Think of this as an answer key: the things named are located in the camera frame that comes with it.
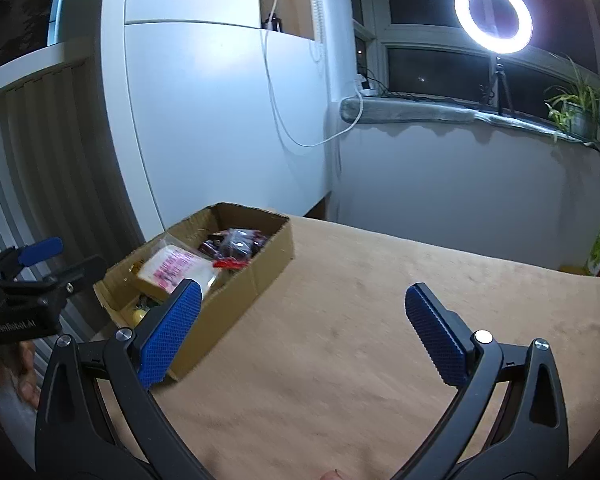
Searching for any small yellow jelly cup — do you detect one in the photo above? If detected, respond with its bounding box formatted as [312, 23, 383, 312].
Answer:
[132, 309, 148, 326]

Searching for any packaged sliced toast bread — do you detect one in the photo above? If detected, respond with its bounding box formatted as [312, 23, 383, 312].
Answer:
[134, 244, 220, 301]

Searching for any red chocolate wafer packet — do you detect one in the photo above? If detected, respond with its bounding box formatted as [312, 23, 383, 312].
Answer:
[213, 257, 248, 271]

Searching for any clear bag of dates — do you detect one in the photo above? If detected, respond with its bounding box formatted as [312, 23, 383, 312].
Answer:
[218, 229, 268, 261]

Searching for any dark chocolate bar wrapper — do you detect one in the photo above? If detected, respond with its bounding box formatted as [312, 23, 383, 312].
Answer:
[198, 237, 222, 259]

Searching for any person's left hand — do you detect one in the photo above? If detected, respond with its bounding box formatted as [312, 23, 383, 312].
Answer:
[0, 340, 40, 410]

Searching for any person's right hand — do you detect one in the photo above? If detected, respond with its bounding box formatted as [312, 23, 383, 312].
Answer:
[320, 469, 347, 480]

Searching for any white ribbed radiator cover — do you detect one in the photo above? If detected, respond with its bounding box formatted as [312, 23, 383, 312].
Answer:
[0, 38, 144, 280]

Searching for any beige table cloth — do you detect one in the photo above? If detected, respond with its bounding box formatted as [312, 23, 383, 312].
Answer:
[154, 218, 600, 479]

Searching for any white cabinet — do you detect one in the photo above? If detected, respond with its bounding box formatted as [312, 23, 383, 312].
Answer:
[99, 0, 355, 239]

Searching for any potted green plant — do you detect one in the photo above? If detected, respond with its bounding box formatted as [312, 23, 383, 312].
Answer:
[544, 56, 600, 142]

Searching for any grey window sill cloth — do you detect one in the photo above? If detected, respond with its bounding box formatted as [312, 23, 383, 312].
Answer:
[339, 98, 600, 153]

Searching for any white power strip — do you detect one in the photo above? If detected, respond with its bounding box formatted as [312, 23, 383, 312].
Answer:
[355, 74, 380, 98]

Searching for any black light tripod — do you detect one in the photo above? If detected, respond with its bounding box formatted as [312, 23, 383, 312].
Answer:
[479, 55, 517, 118]

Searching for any white charging cable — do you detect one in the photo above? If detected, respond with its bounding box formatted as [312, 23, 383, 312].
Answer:
[258, 0, 365, 149]

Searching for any white ring light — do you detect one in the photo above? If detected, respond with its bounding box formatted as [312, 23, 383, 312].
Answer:
[454, 0, 533, 54]

